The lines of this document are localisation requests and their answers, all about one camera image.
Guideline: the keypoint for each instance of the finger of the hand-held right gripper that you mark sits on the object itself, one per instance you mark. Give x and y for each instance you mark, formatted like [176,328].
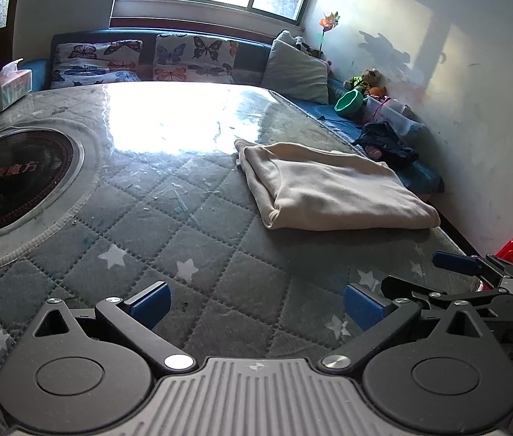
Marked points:
[506,306]
[453,261]

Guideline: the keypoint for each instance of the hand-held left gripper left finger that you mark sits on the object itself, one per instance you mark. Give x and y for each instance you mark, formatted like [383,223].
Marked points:
[149,304]

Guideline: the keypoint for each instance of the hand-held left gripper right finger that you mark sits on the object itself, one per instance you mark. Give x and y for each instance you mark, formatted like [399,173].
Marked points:
[363,306]

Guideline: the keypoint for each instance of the beige cloth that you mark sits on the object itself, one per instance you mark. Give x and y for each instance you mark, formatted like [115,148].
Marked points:
[329,186]

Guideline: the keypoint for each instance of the dark blue clothes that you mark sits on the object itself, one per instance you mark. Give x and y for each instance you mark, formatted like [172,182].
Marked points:
[388,143]

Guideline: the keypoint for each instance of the red plastic stool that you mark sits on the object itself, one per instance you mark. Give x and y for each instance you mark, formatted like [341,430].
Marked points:
[508,250]

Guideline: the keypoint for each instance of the round black induction cooker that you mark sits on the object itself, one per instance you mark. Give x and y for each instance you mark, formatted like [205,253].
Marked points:
[16,177]

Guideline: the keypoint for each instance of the green bowl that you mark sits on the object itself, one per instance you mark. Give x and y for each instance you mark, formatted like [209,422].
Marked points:
[349,102]

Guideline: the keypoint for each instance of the plush toy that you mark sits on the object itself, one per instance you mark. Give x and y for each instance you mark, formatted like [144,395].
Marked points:
[365,81]

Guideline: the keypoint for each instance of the grey pillow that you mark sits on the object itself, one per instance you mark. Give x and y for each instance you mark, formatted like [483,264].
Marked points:
[295,70]

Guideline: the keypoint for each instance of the butterfly print cushion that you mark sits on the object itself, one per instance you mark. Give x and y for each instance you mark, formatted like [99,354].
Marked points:
[95,63]
[193,57]

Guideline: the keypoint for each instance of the white tissue box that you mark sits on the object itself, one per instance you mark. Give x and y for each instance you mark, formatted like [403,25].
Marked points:
[0,91]

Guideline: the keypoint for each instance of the colourful pinwheel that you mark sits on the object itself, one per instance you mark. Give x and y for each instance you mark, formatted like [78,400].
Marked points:
[330,22]

